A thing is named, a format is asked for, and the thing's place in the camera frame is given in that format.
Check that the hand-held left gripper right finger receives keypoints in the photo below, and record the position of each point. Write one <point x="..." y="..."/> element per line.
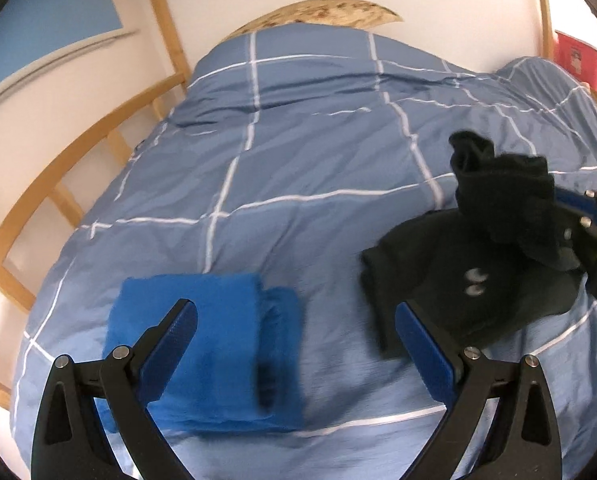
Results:
<point x="426" y="355"/>

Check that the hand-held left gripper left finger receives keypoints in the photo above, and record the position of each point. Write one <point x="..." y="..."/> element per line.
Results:
<point x="166" y="355"/>

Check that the black pants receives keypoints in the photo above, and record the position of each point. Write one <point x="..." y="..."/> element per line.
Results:
<point x="448" y="260"/>

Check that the folded blue cloth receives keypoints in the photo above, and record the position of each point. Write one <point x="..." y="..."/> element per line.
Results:
<point x="213" y="345"/>

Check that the red storage box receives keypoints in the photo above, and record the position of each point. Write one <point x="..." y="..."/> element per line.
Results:
<point x="586" y="67"/>

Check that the blue checked duvet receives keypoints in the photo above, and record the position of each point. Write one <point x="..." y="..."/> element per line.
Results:
<point x="303" y="160"/>

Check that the beige patterned pillow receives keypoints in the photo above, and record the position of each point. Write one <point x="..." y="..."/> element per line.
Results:
<point x="318" y="12"/>

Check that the blue window blind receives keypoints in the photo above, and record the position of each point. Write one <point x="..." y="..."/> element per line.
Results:
<point x="33" y="35"/>

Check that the wooden bunk bed frame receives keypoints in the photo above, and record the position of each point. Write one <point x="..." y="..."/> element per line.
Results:
<point x="48" y="195"/>

